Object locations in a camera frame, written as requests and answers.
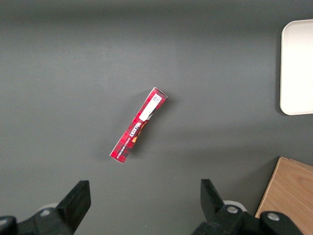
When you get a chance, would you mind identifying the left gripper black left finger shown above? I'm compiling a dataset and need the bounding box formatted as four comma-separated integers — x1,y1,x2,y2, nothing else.
0,180,92,235

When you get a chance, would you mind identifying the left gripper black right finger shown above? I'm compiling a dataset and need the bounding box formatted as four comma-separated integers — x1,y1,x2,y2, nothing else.
190,179,304,235

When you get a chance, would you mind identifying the beige plastic tray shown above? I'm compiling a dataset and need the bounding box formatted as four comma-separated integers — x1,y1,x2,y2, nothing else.
279,19,313,116

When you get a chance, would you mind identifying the wooden drawer cabinet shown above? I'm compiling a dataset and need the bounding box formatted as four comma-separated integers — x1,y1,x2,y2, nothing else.
254,156,313,235

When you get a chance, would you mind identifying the red tartan cookie box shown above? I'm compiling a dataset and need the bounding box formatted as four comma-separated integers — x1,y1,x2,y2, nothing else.
109,87,169,164

